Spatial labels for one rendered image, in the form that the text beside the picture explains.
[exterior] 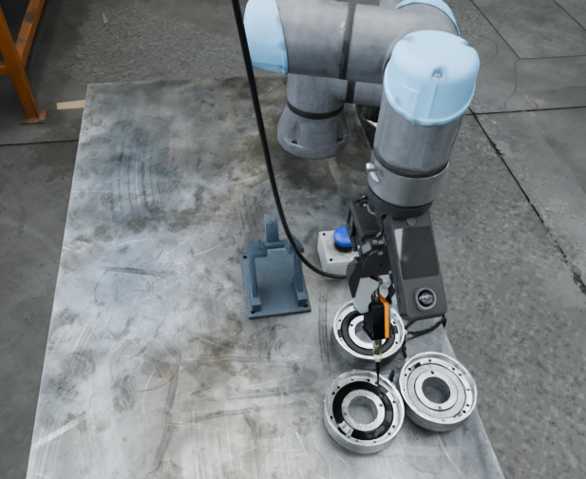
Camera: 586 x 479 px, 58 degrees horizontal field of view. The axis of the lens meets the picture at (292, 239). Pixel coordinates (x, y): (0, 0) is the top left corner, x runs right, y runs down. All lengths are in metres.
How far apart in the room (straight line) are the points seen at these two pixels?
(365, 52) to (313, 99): 0.49
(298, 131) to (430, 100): 0.65
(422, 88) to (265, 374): 0.48
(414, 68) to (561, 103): 2.65
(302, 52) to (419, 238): 0.22
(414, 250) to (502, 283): 1.51
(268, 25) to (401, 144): 0.18
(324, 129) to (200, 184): 0.27
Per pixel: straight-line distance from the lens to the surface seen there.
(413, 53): 0.47
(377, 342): 0.72
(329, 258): 0.86
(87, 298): 0.91
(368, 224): 0.61
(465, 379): 0.81
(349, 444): 0.73
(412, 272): 0.56
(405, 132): 0.49
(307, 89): 1.03
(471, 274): 2.05
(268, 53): 0.57
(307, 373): 0.80
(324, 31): 0.56
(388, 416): 0.75
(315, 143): 1.09
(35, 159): 2.52
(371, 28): 0.56
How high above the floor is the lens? 1.51
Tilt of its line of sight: 48 degrees down
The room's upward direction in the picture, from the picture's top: 4 degrees clockwise
